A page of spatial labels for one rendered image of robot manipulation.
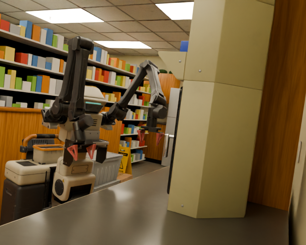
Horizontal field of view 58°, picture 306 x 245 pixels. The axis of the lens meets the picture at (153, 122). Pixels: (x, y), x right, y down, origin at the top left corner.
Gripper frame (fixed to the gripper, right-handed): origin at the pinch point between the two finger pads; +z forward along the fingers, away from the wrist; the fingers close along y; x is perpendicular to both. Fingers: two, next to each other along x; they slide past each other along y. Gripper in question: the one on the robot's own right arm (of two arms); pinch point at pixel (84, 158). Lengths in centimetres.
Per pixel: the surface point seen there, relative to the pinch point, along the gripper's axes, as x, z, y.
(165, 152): -55, 12, -4
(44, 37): 147, -187, 84
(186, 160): -64, 18, -6
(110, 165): 137, -19, 139
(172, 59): -72, -18, -8
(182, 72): -73, -12, -7
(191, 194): -62, 29, -5
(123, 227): -53, 33, -30
